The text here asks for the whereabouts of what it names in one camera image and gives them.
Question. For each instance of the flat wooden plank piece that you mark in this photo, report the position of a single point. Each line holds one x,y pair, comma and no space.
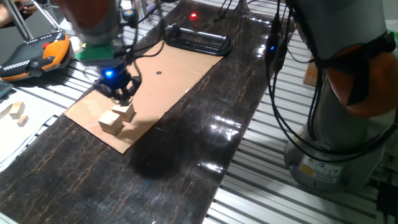
4,112

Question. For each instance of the white egg shaped object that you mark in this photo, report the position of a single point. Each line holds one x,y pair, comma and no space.
76,46

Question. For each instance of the black box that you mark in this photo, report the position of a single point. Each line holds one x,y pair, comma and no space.
387,199

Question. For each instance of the person's hand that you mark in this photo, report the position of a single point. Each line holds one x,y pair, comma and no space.
28,7

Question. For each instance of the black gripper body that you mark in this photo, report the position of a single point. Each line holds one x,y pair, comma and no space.
115,77

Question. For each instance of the black keyboard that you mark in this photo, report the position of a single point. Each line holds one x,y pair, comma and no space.
3,88

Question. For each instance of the black plastic tray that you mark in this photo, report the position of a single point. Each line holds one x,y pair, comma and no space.
224,46

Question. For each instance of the slanted aluminium post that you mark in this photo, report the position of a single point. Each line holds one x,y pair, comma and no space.
242,5

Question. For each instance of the medium wooden block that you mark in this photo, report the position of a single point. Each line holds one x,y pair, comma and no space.
17,109

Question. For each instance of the small wooden cube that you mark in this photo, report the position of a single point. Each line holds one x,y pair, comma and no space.
22,120

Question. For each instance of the dark marble pattern mat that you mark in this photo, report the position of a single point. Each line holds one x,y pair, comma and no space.
124,186

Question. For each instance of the grey metal tripod leg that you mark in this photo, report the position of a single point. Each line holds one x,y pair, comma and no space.
17,20

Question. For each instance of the brown cardboard sheet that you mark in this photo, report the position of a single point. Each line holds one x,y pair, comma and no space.
174,77

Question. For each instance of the green gripper mount adapter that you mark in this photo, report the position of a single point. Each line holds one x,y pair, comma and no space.
93,53

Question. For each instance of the brown taped cardboard box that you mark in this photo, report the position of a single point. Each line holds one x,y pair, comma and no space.
310,76

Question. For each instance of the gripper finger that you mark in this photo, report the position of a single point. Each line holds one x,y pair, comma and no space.
114,95
130,95

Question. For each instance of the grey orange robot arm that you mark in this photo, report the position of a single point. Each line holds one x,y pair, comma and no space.
342,25

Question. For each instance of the white paper stack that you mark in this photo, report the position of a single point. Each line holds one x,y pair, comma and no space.
18,140

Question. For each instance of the light wooden cube block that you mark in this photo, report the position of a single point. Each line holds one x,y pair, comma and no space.
109,123
126,111

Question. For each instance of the orange black teach pendant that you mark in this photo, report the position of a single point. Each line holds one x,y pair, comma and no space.
53,49

